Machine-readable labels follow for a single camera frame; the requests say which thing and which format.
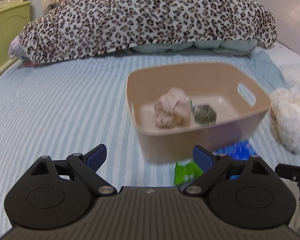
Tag green snack packet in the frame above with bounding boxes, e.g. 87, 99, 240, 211
173, 159, 204, 186

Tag blue tissue pack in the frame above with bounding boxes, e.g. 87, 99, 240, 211
212, 139, 258, 181

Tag bag of dried herbs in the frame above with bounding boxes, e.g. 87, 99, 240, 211
190, 100, 217, 124

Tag pink cloth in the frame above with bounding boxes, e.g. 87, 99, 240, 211
154, 87, 191, 128

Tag white fluffy plush toy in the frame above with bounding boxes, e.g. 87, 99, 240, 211
270, 87, 300, 154

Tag beige plastic storage bin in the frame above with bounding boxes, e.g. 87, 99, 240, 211
126, 62, 271, 164

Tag teal quilted duvet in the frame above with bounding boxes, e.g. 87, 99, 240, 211
130, 39, 257, 56

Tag leopard print blanket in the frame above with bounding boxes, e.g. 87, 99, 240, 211
8, 0, 277, 65

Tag green plastic drawer cabinet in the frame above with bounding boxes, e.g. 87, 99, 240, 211
0, 1, 31, 68

